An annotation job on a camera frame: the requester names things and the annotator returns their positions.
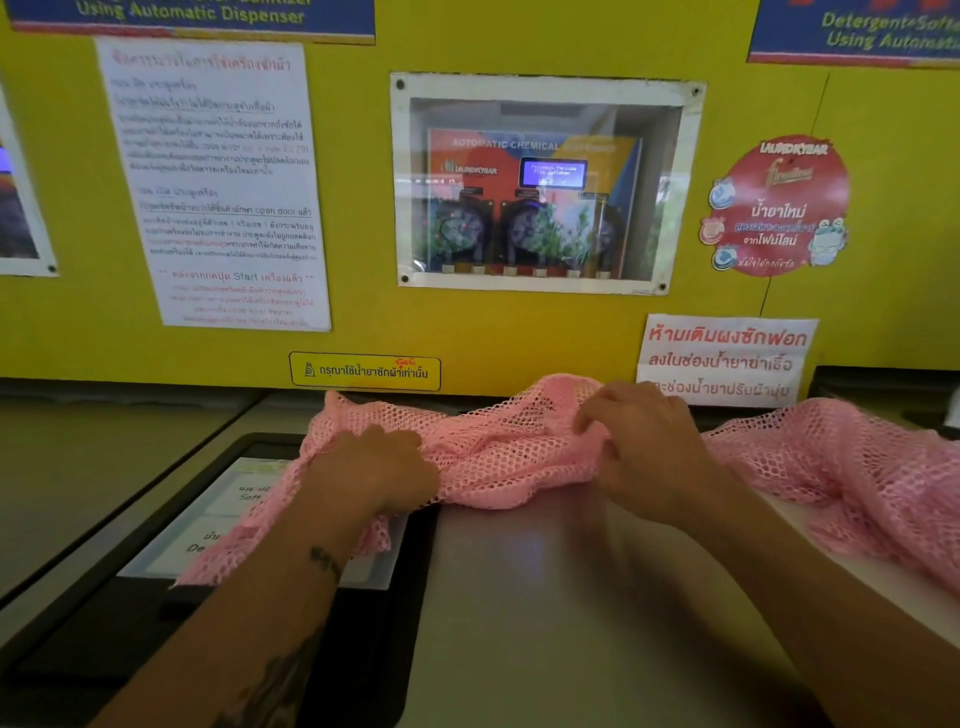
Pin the blue banner sign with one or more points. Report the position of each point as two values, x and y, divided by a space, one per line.
195 15
855 30

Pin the person's right forearm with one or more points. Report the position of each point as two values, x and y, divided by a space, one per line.
825 615

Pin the pink mesh laundry bag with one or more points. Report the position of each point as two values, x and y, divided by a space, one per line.
510 450

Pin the round red sticker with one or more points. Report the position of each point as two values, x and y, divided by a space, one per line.
780 206

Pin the person's left forearm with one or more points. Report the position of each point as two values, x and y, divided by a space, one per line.
247 622

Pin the black detergent drawer lid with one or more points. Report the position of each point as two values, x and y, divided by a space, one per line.
90 637

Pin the person's left hand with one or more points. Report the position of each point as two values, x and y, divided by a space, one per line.
367 469

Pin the white sign with red text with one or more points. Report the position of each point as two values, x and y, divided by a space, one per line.
724 360

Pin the person's right hand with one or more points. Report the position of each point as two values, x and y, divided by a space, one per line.
645 457

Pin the white drawer label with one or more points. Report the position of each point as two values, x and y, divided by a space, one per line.
202 525

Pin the person's left fingers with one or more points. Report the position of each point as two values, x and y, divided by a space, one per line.
412 469

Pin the white framed dispenser window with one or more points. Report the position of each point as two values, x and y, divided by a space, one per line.
19 225
544 86

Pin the person's right fingers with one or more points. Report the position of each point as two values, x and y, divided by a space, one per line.
600 409

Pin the small yellow label sticker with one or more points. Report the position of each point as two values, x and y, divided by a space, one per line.
365 371

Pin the white instruction notice sheet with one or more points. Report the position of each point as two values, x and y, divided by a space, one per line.
225 187

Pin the chemical dispenser pump unit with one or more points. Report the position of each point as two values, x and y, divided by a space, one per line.
525 210

